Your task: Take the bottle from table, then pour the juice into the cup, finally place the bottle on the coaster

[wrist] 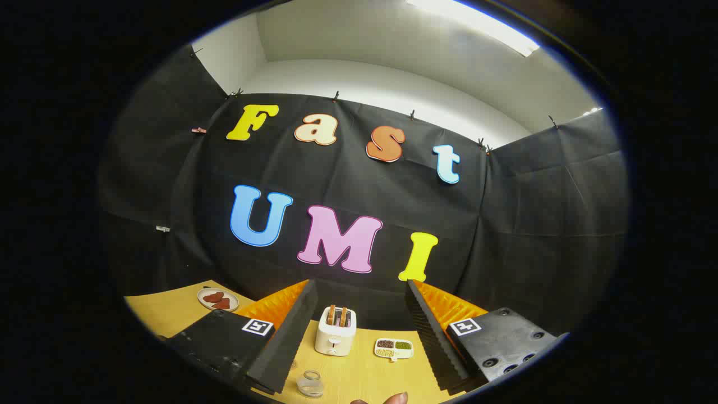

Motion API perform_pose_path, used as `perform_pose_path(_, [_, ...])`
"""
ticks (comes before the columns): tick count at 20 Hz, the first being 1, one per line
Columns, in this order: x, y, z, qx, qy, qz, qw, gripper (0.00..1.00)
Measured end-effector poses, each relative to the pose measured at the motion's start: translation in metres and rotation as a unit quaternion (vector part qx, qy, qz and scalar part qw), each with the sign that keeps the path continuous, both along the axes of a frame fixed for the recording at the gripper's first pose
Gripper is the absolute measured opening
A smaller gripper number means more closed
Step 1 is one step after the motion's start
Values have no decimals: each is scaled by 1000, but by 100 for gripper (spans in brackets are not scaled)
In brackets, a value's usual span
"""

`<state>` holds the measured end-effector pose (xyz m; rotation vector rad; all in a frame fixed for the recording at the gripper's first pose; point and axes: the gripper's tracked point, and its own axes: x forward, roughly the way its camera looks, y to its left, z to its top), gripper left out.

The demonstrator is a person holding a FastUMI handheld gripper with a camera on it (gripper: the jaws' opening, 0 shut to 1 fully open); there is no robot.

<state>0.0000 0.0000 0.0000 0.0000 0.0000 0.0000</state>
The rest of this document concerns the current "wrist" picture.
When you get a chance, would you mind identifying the wooden table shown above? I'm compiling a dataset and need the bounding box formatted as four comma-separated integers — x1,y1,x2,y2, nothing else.
125,279,466,404

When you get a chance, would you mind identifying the white toaster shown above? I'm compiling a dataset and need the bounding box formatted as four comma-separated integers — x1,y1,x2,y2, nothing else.
315,306,357,357

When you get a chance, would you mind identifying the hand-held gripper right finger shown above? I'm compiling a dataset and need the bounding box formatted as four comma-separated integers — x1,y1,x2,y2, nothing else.
404,279,569,393

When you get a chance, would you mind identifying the clear plastic juice bottle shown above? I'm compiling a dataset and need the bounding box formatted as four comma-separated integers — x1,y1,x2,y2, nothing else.
297,370,325,398

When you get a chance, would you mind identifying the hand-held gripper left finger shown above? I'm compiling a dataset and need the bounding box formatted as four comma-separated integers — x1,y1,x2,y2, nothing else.
165,279,319,395

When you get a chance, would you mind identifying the white divided bean dish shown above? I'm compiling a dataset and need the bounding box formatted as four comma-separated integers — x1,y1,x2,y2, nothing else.
374,338,414,362

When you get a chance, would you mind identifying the small white plate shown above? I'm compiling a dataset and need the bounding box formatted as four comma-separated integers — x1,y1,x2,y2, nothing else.
197,287,240,313

